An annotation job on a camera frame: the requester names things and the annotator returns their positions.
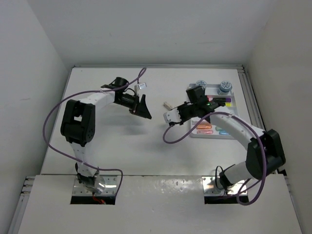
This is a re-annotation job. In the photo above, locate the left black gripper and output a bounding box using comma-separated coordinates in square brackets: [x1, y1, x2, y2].
[115, 93, 151, 119]

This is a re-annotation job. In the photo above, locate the purple cap black highlighter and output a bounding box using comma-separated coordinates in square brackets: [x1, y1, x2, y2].
[213, 98, 232, 102]

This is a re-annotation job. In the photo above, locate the orange pastel highlighter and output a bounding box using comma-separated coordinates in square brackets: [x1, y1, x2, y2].
[196, 124, 212, 130]

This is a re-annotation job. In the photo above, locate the blue jar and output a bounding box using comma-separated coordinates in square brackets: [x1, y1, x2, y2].
[195, 80, 207, 91]
[217, 80, 233, 95]

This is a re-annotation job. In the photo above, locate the beige eraser block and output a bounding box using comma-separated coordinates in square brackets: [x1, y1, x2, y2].
[163, 101, 173, 110]

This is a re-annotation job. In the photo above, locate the pink pastel highlighter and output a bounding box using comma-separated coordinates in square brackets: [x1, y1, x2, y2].
[196, 129, 214, 135]

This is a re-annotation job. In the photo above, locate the blue pastel highlighter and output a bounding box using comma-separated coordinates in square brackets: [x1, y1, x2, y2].
[219, 130, 230, 136]

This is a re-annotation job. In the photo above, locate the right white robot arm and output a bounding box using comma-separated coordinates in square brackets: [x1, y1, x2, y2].
[177, 86, 286, 189]

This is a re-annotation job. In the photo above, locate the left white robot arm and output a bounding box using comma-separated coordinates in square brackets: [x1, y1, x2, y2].
[60, 77, 152, 189]

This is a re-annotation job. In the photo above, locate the white compartment tray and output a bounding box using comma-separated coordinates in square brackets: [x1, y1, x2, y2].
[189, 84, 239, 140]

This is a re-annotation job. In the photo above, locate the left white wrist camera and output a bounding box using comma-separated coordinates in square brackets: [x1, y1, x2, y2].
[136, 83, 147, 90]

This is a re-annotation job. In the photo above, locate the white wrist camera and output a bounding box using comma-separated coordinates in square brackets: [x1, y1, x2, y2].
[136, 83, 147, 90]
[163, 108, 181, 126]

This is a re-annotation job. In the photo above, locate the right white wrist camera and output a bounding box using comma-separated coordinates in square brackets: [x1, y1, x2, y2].
[163, 108, 181, 126]

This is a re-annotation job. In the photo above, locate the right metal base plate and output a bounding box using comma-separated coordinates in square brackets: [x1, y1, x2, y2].
[202, 175, 245, 197]

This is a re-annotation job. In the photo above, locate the metal base plate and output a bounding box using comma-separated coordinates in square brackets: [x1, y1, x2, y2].
[202, 175, 245, 197]
[72, 175, 117, 196]

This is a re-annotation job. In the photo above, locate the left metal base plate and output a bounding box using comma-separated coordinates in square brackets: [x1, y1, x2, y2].
[72, 175, 117, 196]

